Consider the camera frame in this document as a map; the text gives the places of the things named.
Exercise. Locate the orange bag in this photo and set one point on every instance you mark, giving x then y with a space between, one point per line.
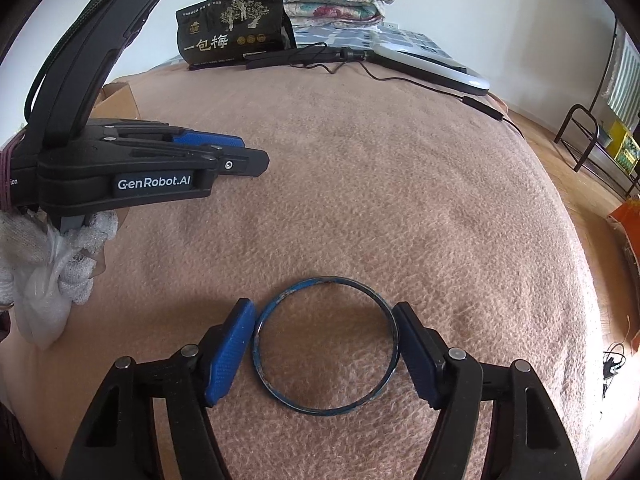
629 225

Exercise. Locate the green striped curtain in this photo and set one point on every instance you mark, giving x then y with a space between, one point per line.
622 75

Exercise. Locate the brown cardboard box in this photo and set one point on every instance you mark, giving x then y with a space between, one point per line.
117 100

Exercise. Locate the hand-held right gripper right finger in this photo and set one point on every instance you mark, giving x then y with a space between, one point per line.
417 355

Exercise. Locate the blue metal bangle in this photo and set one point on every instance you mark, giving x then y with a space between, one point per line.
258 350

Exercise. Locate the blue patterned bed sheet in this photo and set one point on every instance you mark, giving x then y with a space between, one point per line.
345 37

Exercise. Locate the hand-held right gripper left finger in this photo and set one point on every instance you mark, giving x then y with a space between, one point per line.
232 345

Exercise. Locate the person's left hand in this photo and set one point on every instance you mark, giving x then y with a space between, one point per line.
97 227

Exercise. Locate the black printed snack bag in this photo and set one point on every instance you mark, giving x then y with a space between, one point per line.
220 45

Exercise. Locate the black folded tripod stand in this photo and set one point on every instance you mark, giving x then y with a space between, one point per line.
280 58

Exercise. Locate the clear plastic bag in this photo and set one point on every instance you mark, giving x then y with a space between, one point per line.
42 305

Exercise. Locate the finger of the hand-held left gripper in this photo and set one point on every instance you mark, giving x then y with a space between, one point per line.
210 138
245 162

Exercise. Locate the yellow green box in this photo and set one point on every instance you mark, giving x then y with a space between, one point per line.
625 145

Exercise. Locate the black metal rack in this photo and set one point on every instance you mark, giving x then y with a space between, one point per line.
584 108

